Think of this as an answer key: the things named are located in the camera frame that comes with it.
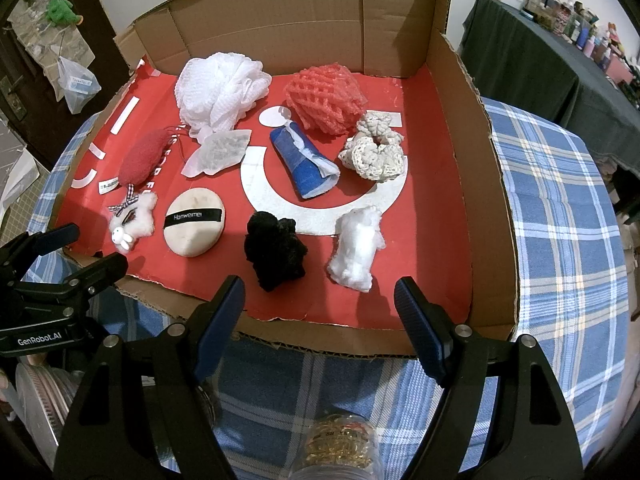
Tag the blue bandage roll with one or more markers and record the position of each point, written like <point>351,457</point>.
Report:
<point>300,165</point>

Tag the cardboard box with red bottom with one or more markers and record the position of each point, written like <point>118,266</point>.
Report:
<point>425,250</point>

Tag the beige powder puff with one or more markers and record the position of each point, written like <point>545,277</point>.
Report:
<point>192,237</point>

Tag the green plush toy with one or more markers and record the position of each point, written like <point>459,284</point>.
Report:
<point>62,10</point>

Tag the tall clear jar dark label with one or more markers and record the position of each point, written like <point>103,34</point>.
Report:
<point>40,410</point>

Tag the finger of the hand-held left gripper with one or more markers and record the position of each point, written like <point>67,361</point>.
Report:
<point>100,272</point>
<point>50,240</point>

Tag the red foam net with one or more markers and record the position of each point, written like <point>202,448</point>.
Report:
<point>325,97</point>

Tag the row of cosmetic bottles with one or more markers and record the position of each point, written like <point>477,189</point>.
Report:
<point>575,15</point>

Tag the table with dark cloth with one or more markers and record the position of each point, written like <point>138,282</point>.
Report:
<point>525,60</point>

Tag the white paper sheets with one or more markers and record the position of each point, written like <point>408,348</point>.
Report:
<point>17,175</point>

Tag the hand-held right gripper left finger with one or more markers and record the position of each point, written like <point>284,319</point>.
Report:
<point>222,325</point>

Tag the short jar with gold clips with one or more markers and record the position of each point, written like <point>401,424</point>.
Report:
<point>335,450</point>

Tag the dark wooden door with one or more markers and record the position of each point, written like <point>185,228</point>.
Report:
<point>100,20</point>

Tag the white mesh bath pouf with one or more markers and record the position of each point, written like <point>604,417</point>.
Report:
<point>220,90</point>

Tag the red plush heart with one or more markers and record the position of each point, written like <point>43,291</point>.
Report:
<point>142,160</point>

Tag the hanging fabric organizer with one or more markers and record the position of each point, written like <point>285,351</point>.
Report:
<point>35,35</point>

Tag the black fluffy scrunchie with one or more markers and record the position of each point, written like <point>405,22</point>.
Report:
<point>275,252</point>

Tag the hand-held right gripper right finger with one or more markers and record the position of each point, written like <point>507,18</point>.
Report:
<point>420,325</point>

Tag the blue plaid blanket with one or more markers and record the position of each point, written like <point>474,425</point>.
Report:
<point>550,260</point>

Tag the clear plastic bag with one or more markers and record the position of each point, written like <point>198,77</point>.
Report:
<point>77,87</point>

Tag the white cotton wad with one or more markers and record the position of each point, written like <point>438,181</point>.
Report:
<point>355,250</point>

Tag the small white bunny plush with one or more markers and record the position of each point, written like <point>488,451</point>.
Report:
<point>137,217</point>

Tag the cream crochet scrunchie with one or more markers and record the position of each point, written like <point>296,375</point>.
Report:
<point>372,155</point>

